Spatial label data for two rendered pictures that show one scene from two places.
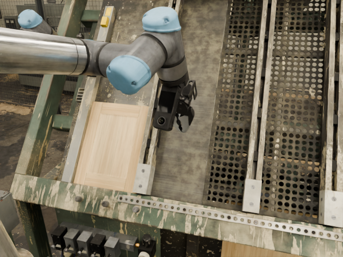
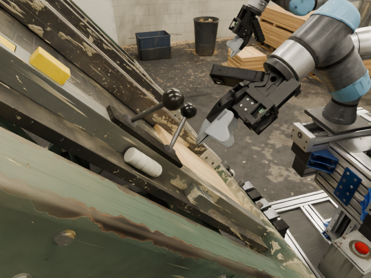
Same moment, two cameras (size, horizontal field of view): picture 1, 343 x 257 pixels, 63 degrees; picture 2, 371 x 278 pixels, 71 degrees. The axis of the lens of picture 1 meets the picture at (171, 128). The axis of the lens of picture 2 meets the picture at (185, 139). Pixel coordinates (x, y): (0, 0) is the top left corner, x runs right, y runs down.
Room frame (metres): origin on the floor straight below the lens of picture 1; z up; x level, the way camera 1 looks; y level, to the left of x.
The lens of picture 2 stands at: (1.66, 0.76, 1.70)
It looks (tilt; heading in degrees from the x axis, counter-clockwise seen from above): 36 degrees down; 231
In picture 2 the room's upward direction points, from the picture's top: straight up
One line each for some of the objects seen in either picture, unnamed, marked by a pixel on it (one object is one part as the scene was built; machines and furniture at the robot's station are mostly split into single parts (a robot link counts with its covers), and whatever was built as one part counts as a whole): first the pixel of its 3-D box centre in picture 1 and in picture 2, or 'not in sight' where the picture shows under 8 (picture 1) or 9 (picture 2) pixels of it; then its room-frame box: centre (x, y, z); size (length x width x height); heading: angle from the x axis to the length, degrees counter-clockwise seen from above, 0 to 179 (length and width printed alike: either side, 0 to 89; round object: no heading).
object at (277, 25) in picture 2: not in sight; (316, 39); (-3.26, -1.57, 0.39); 2.46 x 1.05 x 0.78; 67
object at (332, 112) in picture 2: not in sight; (341, 107); (0.38, 0.37, 1.09); 0.15 x 0.15 x 0.10
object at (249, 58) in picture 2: not in sight; (242, 63); (-1.66, -1.92, 0.20); 0.61 x 0.53 x 0.40; 67
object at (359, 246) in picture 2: not in sight; (361, 248); (0.93, 0.75, 0.93); 0.04 x 0.04 x 0.02
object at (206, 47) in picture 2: not in sight; (205, 36); (-1.99, -3.18, 0.33); 0.52 x 0.51 x 0.65; 67
